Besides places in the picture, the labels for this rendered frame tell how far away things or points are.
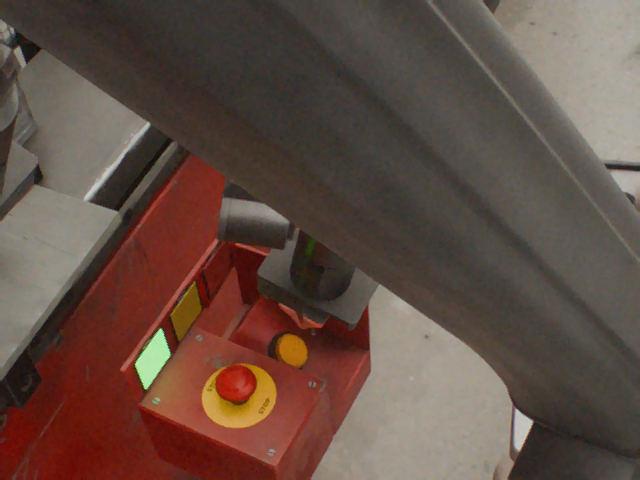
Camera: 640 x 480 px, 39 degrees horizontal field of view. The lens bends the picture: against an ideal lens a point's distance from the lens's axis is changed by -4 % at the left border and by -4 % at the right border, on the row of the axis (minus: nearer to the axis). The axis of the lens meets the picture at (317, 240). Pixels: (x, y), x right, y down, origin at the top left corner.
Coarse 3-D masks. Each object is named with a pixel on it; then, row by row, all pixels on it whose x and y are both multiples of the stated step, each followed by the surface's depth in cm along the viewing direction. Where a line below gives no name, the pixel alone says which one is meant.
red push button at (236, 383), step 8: (224, 368) 87; (232, 368) 86; (240, 368) 86; (248, 368) 87; (224, 376) 86; (232, 376) 86; (240, 376) 86; (248, 376) 86; (216, 384) 86; (224, 384) 85; (232, 384) 85; (240, 384) 85; (248, 384) 85; (224, 392) 85; (232, 392) 85; (240, 392) 85; (248, 392) 85; (232, 400) 85; (240, 400) 85
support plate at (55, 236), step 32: (32, 192) 76; (0, 224) 74; (32, 224) 74; (64, 224) 74; (96, 224) 74; (0, 256) 72; (32, 256) 72; (64, 256) 72; (0, 288) 70; (32, 288) 70; (64, 288) 70; (0, 320) 68; (32, 320) 68; (0, 352) 66
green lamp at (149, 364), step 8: (160, 336) 87; (152, 344) 86; (160, 344) 88; (144, 352) 85; (152, 352) 87; (160, 352) 88; (168, 352) 90; (144, 360) 86; (152, 360) 87; (160, 360) 89; (144, 368) 86; (152, 368) 88; (160, 368) 89; (144, 376) 87; (152, 376) 88; (144, 384) 87
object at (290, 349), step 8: (288, 336) 98; (296, 336) 98; (280, 344) 97; (288, 344) 97; (296, 344) 98; (304, 344) 98; (272, 352) 97; (280, 352) 97; (288, 352) 97; (296, 352) 97; (304, 352) 98; (280, 360) 96; (288, 360) 97; (296, 360) 97; (304, 360) 98; (296, 368) 97
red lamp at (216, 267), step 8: (224, 248) 94; (216, 256) 93; (224, 256) 95; (208, 264) 92; (216, 264) 94; (224, 264) 95; (208, 272) 92; (216, 272) 94; (224, 272) 96; (208, 280) 93; (216, 280) 95; (208, 288) 94
